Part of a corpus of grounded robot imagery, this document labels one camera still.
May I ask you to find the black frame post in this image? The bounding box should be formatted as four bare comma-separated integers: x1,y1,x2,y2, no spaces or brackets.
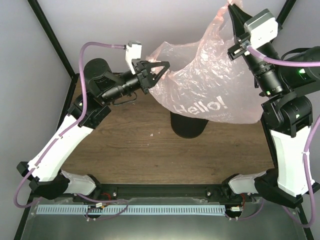
276,0,297,32
27,0,76,79

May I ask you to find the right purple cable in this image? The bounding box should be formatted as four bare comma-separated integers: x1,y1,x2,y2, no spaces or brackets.
246,46,320,228

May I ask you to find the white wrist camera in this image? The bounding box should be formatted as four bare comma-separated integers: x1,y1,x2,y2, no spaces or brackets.
243,8,279,49
125,41,142,75

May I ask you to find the black mesh trash bin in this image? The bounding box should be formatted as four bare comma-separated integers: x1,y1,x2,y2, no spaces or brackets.
170,112,209,139

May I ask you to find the black left frame post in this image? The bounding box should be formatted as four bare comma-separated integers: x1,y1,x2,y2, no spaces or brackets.
27,0,76,79

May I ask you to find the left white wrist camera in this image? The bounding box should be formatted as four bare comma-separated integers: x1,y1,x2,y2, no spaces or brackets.
125,41,142,75

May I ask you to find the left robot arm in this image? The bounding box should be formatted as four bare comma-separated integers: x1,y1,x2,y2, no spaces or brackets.
17,58,170,202

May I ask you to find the pink plastic trash bag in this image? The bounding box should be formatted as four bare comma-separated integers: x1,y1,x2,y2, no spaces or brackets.
146,6,264,124

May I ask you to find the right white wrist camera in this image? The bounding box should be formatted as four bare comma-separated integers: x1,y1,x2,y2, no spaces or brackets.
243,8,279,49

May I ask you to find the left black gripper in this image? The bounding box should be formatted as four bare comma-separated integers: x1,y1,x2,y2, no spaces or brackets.
101,60,170,104

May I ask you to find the black right frame post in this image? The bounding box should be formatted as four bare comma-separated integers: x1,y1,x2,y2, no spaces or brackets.
276,0,297,32

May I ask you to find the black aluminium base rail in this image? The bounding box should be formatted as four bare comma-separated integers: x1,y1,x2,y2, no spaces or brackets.
88,183,258,204

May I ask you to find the light blue slotted cable duct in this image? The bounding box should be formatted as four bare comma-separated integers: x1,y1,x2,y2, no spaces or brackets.
36,204,226,216

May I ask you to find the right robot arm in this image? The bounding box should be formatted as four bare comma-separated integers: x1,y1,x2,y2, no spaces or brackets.
222,3,320,209

